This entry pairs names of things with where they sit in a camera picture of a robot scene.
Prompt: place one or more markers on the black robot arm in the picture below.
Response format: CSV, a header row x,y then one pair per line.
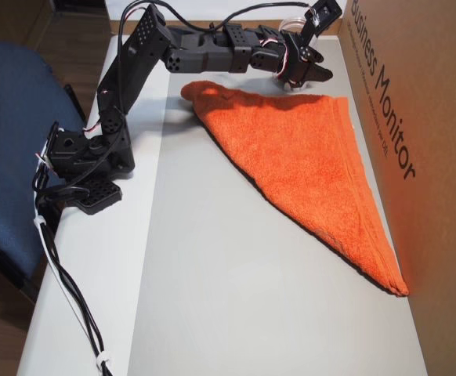
x,y
134,78

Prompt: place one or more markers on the clear jar with white cubes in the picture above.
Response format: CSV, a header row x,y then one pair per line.
x,y
290,21

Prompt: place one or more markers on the grey desk mat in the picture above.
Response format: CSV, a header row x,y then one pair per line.
x,y
232,293

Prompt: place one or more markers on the blue office chair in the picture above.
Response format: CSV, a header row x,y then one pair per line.
x,y
8,137

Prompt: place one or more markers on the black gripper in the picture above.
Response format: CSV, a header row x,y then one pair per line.
x,y
307,67

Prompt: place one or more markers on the brown cardboard monitor box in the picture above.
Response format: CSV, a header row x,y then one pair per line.
x,y
439,117

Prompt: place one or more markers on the orange terry towel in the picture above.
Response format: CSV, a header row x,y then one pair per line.
x,y
310,156

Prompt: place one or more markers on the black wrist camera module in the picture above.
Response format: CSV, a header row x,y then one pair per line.
x,y
324,11

